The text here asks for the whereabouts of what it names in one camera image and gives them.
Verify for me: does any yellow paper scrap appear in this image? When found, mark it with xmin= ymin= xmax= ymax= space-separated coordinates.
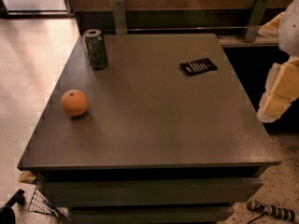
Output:
xmin=19 ymin=171 xmax=36 ymax=184

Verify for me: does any striped power strip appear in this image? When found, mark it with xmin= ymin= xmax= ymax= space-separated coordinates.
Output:
xmin=247 ymin=200 xmax=299 ymax=224

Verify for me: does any left metal bracket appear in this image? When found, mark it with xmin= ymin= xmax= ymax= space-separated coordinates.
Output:
xmin=112 ymin=0 xmax=128 ymax=35

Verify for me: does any grey drawer cabinet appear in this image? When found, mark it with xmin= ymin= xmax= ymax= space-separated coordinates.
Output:
xmin=19 ymin=34 xmax=280 ymax=224

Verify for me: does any black object on floor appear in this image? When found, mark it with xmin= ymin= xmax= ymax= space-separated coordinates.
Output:
xmin=0 ymin=189 xmax=25 ymax=224

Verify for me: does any metal bracket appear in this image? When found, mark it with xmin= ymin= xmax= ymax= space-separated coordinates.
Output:
xmin=112 ymin=0 xmax=128 ymax=35
xmin=241 ymin=0 xmax=269 ymax=43

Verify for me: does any orange fruit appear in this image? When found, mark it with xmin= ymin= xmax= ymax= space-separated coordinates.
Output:
xmin=61 ymin=90 xmax=89 ymax=117

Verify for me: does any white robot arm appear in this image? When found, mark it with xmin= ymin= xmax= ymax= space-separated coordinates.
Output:
xmin=257 ymin=0 xmax=299 ymax=123

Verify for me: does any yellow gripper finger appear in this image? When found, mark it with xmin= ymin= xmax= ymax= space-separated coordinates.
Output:
xmin=258 ymin=12 xmax=284 ymax=37
xmin=257 ymin=57 xmax=299 ymax=123

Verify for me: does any green soda can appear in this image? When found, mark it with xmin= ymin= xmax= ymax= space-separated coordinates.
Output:
xmin=83 ymin=29 xmax=108 ymax=70

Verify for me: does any right metal bracket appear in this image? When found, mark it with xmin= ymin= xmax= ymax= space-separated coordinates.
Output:
xmin=241 ymin=0 xmax=269 ymax=43

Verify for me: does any wire basket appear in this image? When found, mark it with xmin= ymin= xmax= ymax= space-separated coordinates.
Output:
xmin=27 ymin=187 xmax=71 ymax=220

